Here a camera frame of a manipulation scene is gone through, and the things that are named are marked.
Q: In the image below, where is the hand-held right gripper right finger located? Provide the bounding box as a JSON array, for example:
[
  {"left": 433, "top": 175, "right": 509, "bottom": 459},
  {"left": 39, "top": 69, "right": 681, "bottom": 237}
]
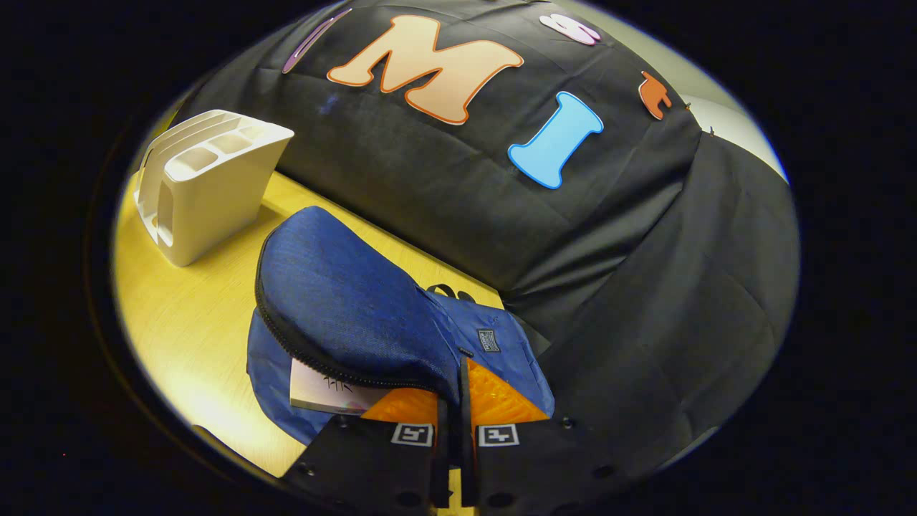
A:
[{"left": 458, "top": 358, "right": 631, "bottom": 513}]

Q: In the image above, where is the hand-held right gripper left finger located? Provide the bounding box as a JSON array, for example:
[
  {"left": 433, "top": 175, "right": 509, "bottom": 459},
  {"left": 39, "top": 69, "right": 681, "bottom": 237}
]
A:
[{"left": 281, "top": 389, "right": 450, "bottom": 511}]

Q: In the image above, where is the pink cover book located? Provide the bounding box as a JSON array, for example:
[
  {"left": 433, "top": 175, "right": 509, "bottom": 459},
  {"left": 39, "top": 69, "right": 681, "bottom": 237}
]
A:
[{"left": 290, "top": 358, "right": 391, "bottom": 416}]

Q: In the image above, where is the blue schoolbag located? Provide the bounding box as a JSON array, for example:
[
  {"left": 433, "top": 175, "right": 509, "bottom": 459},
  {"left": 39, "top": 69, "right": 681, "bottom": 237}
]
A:
[{"left": 247, "top": 206, "right": 556, "bottom": 446}]

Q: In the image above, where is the white plastic bookshelf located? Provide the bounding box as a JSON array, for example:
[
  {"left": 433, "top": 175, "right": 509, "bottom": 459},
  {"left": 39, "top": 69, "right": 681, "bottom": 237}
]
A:
[{"left": 133, "top": 109, "right": 296, "bottom": 268}]

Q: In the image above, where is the black backdrop cloth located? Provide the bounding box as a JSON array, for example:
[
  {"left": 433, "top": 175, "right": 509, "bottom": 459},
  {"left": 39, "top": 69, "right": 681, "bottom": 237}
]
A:
[{"left": 176, "top": 0, "right": 800, "bottom": 481}]

